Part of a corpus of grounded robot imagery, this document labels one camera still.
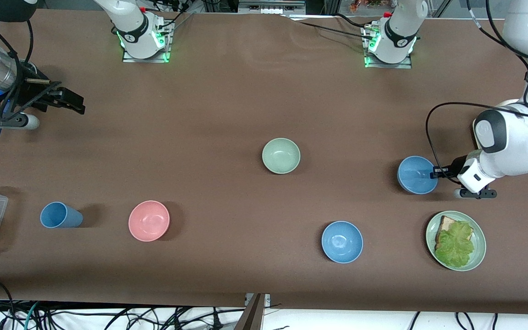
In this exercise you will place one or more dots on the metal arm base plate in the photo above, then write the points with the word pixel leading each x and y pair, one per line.
pixel 390 65
pixel 147 57

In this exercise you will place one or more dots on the pink bowl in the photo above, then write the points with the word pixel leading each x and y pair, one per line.
pixel 149 221

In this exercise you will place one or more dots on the light green bowl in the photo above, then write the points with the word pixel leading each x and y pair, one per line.
pixel 281 156

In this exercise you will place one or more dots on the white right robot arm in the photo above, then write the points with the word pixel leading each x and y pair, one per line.
pixel 131 18

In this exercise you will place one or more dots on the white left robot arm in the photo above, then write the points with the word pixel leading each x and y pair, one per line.
pixel 511 146

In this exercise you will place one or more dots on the light green plate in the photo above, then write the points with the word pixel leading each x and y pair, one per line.
pixel 479 247

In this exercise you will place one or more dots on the blue plastic cup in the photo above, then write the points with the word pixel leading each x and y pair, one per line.
pixel 60 215

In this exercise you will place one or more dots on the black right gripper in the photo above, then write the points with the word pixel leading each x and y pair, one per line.
pixel 33 90

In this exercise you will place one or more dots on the blue bowl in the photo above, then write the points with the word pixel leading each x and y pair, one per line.
pixel 342 242
pixel 415 176

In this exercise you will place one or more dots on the green lettuce leaf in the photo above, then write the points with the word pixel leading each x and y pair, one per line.
pixel 455 245

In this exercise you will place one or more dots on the bread slice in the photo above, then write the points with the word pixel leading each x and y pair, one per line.
pixel 445 225

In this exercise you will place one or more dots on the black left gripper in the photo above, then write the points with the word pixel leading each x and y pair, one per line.
pixel 455 167

